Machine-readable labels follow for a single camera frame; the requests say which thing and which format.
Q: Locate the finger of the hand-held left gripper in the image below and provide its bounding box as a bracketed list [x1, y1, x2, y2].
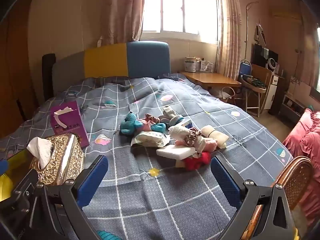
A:
[10, 169, 39, 205]
[0, 160, 10, 178]

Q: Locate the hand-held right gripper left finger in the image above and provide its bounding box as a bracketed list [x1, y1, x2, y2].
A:
[17, 154, 109, 240]

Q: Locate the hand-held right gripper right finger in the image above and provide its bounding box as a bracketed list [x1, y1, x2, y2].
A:
[211, 156, 299, 240]

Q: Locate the red white sock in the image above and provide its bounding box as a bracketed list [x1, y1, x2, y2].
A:
[184, 152, 211, 171]

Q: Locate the pink sock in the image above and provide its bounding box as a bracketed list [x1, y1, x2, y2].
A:
[197, 139, 218, 153]

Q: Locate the cream towel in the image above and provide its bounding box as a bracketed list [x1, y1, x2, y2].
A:
[201, 126, 230, 148]

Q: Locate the taupe satin scrunchie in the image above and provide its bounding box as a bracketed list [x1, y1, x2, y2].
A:
[184, 127, 202, 146]

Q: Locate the blue teddy bear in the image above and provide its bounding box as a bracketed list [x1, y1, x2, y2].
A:
[119, 111, 167, 136]

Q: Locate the white knit cloth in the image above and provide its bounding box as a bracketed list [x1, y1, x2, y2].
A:
[168, 126, 193, 139]

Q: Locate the white wet wipes pack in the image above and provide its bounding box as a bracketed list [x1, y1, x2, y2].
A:
[131, 131, 170, 148]

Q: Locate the pink brown satin scrunchie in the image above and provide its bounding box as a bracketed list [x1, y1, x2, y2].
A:
[144, 113, 160, 124]

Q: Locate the pink and white scrunchie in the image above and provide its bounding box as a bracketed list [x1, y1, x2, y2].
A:
[162, 106, 180, 120]

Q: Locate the gold ornate tissue box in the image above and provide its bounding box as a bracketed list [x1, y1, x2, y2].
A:
[29, 134, 84, 186]

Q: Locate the white tissue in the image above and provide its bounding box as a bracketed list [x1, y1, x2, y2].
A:
[26, 137, 55, 169]

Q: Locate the purple tissue carton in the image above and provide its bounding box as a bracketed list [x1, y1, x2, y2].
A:
[50, 100, 90, 147]

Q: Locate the grey checked duvet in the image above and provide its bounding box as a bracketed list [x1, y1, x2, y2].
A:
[0, 72, 294, 240]

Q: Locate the wooden rattan chair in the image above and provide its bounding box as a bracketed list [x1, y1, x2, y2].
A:
[246, 156, 314, 240]

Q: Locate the blue cuffed white sock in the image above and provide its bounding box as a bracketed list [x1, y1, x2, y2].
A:
[170, 115, 185, 126]

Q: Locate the wooden wardrobe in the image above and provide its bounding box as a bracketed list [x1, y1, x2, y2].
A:
[0, 5, 38, 138]

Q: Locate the pink bedspread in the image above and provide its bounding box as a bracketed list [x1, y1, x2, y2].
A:
[282, 109, 320, 225]

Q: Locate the white small cabinet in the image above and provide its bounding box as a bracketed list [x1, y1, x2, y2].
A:
[264, 74, 279, 110]

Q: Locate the low shelf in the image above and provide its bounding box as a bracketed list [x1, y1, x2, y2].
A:
[279, 94, 312, 123]

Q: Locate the wooden desk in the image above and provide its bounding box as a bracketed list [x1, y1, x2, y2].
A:
[180, 70, 242, 90]

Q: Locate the tray with clutter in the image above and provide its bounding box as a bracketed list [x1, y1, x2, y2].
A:
[239, 74, 267, 90]

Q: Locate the wooden cabinet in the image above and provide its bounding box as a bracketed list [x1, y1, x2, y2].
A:
[251, 64, 273, 110]

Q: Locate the blue chair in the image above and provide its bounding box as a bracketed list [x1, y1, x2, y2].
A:
[239, 59, 265, 117]

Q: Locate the white carton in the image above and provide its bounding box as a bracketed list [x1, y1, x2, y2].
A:
[200, 60, 215, 72]

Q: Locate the grey yellow blue headboard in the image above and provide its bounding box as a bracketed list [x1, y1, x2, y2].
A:
[51, 41, 172, 93]

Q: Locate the white fan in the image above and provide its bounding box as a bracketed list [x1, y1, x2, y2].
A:
[267, 59, 279, 72]

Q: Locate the black television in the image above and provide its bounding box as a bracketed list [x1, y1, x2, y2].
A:
[251, 44, 269, 68]

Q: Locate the pink curtain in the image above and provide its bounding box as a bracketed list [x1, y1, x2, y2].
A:
[215, 0, 247, 80]
[99, 0, 148, 46]

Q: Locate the window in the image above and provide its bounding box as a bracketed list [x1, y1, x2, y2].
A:
[141, 0, 222, 43]

